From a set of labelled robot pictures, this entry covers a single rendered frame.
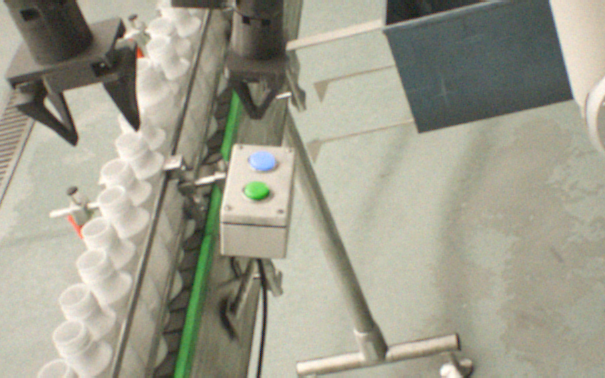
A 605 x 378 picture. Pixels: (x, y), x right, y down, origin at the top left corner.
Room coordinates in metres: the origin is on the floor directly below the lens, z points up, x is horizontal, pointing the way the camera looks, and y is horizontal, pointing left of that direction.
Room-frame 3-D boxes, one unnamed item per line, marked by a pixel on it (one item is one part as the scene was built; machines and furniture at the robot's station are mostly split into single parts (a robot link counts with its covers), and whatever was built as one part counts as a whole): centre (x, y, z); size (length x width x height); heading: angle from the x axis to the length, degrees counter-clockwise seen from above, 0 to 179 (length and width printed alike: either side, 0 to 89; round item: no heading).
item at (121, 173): (1.37, 0.20, 1.08); 0.06 x 0.06 x 0.17
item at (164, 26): (1.70, 0.10, 1.08); 0.06 x 0.06 x 0.17
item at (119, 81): (1.04, 0.13, 1.44); 0.07 x 0.07 x 0.09; 72
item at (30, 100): (1.05, 0.16, 1.44); 0.07 x 0.07 x 0.09; 72
